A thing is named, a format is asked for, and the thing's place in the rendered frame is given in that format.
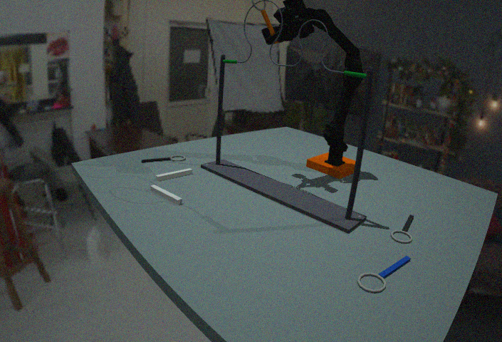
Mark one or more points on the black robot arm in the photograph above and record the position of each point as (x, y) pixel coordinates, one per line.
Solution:
(333, 132)

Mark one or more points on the orange handle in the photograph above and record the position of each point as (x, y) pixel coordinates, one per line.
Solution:
(270, 28)

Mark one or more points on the grey loop with blue handle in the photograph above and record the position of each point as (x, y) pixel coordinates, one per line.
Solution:
(384, 274)

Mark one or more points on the white rectangular bar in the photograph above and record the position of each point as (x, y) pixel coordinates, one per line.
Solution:
(171, 197)
(175, 174)

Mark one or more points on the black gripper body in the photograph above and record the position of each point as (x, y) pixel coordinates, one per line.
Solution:
(294, 29)

